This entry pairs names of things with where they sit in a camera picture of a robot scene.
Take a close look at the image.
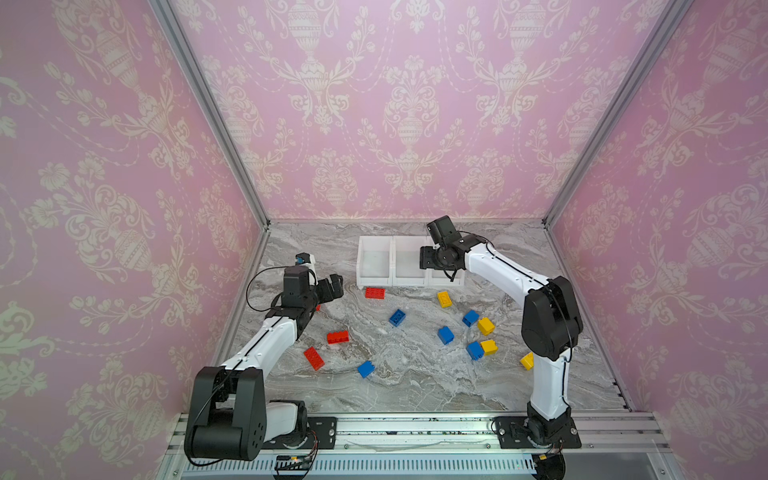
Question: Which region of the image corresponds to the blue lego brick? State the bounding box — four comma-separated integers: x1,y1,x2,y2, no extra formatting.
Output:
389,309,406,327
462,310,480,328
437,326,455,345
357,360,375,379
466,342,485,361

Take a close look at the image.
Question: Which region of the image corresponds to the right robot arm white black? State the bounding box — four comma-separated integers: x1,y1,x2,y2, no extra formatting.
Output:
419,217,584,421

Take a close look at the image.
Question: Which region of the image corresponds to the aluminium corner post right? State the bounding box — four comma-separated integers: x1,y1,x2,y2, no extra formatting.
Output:
541,0,693,232

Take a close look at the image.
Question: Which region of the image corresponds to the white plastic bin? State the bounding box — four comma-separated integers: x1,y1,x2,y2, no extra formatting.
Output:
393,236,429,287
356,236,393,288
419,235,466,288

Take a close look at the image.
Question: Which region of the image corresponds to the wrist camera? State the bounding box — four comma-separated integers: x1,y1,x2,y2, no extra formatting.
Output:
427,215,462,247
295,252,316,270

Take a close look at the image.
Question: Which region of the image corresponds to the right white plastic bin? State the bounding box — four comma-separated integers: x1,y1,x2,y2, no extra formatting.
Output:
419,235,466,288

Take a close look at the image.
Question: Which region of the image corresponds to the left white plastic bin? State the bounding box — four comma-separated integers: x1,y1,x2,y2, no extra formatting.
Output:
356,236,393,288

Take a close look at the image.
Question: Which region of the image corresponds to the aluminium corner post left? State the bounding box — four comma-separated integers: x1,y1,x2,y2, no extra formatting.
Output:
148,0,270,230

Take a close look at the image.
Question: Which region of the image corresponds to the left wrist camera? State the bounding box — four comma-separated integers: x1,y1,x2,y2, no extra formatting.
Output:
295,252,316,270

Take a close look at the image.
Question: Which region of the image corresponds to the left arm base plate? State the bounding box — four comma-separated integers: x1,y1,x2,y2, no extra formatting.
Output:
263,416,338,450

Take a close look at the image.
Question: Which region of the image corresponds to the aluminium corner post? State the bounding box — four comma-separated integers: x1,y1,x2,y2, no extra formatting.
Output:
148,0,270,230
541,0,693,232

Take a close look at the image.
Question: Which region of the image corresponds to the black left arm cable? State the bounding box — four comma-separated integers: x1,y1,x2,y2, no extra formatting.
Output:
244,265,301,314

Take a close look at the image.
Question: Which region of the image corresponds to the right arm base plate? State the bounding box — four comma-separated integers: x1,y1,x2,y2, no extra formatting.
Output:
490,414,582,452

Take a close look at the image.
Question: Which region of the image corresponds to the aluminium front rail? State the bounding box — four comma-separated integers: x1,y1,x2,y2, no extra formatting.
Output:
155,411,684,479

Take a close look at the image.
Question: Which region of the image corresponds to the yellow lego beside blue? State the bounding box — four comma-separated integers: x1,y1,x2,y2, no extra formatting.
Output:
480,340,498,356

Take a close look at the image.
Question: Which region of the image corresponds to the red lego brick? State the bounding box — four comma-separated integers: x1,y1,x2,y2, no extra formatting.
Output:
327,330,350,345
304,347,325,371
365,287,386,300

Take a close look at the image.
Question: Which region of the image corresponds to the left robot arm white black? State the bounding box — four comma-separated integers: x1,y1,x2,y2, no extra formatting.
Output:
184,263,344,467

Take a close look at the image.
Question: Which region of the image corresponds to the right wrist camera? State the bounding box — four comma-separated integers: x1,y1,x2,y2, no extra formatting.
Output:
427,215,462,247

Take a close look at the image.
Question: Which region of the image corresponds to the middle white plastic bin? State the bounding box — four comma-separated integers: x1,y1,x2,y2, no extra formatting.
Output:
393,236,429,287

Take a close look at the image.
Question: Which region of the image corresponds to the blue lego brick beside yellow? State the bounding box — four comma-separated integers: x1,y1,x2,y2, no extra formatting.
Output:
466,342,485,361

